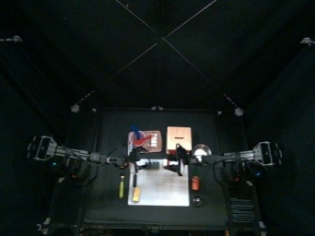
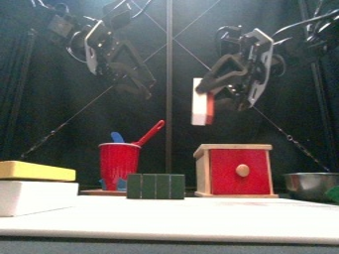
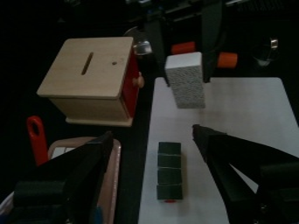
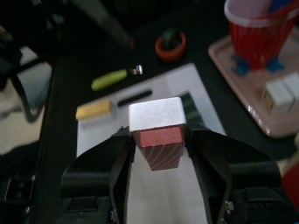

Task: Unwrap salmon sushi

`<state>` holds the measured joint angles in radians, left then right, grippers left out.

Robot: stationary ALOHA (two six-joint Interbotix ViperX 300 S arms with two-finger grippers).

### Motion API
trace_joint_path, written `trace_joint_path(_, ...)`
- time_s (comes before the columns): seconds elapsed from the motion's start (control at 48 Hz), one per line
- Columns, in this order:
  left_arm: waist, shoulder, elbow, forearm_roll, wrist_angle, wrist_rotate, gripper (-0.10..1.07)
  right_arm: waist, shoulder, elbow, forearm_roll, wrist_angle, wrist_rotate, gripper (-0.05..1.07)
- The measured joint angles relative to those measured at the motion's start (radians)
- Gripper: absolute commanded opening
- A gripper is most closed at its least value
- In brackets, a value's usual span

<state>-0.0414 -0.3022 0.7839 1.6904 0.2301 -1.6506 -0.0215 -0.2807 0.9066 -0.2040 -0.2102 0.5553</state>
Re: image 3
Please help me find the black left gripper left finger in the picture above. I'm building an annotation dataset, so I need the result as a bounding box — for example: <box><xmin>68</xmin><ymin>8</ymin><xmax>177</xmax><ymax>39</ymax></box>
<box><xmin>5</xmin><ymin>130</ymin><xmax>114</xmax><ymax>224</ymax></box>

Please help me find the white striped sushi block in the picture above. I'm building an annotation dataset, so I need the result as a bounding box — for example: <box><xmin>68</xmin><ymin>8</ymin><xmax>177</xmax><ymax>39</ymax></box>
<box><xmin>50</xmin><ymin>145</ymin><xmax>80</xmax><ymax>160</ymax></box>

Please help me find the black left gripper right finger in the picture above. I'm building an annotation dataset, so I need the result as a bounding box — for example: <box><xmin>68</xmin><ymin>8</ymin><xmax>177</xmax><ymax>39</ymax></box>
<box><xmin>190</xmin><ymin>123</ymin><xmax>299</xmax><ymax>224</ymax></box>

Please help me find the white cutting board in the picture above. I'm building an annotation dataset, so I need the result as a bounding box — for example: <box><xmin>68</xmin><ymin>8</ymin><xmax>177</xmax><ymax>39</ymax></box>
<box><xmin>136</xmin><ymin>75</ymin><xmax>299</xmax><ymax>224</ymax></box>

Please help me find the red plastic spatula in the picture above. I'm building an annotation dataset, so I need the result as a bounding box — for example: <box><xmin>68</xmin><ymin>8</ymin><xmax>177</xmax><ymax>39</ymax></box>
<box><xmin>24</xmin><ymin>115</ymin><xmax>52</xmax><ymax>168</ymax></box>

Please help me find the blue tape piece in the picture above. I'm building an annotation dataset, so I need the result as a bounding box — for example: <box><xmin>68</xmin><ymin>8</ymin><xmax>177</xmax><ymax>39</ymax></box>
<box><xmin>90</xmin><ymin>206</ymin><xmax>102</xmax><ymax>224</ymax></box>

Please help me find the green segmented seaweed strip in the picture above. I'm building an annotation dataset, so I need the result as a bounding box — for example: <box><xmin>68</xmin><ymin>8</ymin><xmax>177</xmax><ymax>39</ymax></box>
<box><xmin>154</xmin><ymin>141</ymin><xmax>184</xmax><ymax>205</ymax></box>

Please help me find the red striped salmon slice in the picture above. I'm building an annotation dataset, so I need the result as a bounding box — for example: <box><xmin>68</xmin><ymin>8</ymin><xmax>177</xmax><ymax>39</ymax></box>
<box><xmin>169</xmin><ymin>40</ymin><xmax>197</xmax><ymax>56</ymax></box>

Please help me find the pink plastic tray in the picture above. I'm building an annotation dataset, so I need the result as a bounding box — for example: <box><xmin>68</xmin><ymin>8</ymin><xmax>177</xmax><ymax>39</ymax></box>
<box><xmin>45</xmin><ymin>136</ymin><xmax>122</xmax><ymax>224</ymax></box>

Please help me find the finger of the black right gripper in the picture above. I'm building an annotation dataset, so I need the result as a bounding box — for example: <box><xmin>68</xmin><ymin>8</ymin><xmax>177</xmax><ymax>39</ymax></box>
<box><xmin>200</xmin><ymin>0</ymin><xmax>226</xmax><ymax>85</ymax></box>
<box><xmin>144</xmin><ymin>16</ymin><xmax>172</xmax><ymax>88</ymax></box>

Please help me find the small dark shiny cup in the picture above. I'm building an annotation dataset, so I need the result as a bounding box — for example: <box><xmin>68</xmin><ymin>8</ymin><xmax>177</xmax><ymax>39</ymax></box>
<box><xmin>250</xmin><ymin>37</ymin><xmax>280</xmax><ymax>67</ymax></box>

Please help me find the orange toy carrot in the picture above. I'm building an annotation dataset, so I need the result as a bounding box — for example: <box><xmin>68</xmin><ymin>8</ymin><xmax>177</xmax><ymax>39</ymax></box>
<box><xmin>216</xmin><ymin>51</ymin><xmax>238</xmax><ymax>69</ymax></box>

